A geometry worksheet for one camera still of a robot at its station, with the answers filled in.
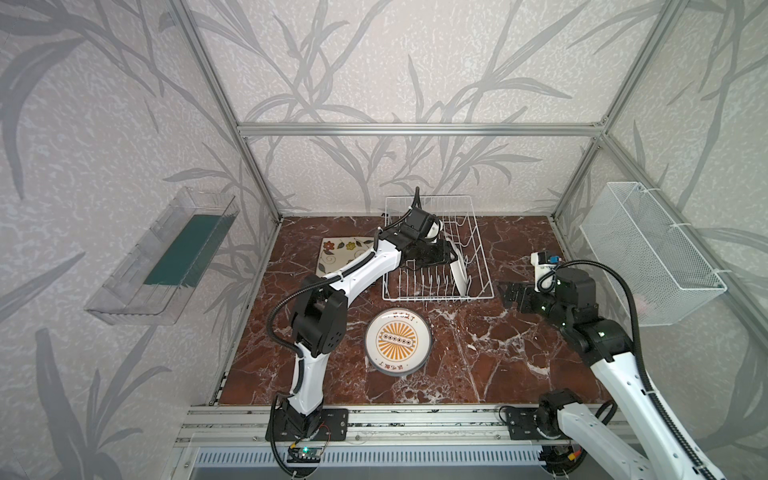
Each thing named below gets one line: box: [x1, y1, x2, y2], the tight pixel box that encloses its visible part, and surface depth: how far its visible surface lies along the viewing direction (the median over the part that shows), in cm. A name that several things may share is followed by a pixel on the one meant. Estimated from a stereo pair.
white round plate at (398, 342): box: [365, 308, 432, 377], surface depth 88 cm
